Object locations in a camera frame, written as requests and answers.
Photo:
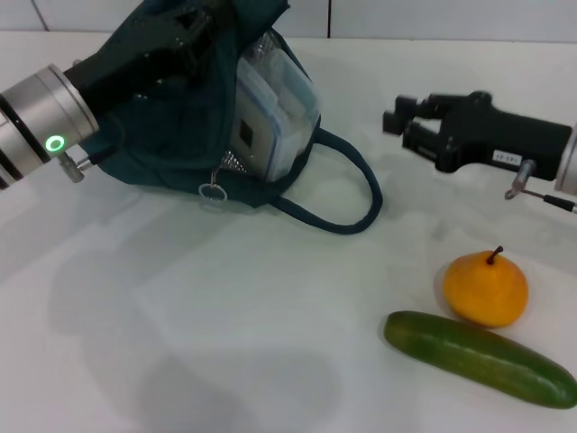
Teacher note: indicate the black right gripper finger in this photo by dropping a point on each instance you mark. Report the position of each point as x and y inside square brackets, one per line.
[424, 137]
[405, 108]

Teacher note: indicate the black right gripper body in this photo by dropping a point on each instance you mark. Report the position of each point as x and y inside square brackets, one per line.
[505, 135]

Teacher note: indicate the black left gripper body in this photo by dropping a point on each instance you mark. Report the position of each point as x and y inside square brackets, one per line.
[130, 58]

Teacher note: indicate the dark teal fabric bag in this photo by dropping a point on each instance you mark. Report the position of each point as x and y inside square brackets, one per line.
[180, 144]

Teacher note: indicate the clear container with blue-rimmed lid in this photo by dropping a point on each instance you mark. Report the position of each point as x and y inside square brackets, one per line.
[279, 104]

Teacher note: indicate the orange pear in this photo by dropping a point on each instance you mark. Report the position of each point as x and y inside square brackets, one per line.
[484, 293]

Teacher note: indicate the green cucumber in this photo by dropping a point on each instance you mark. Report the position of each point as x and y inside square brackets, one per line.
[473, 358]

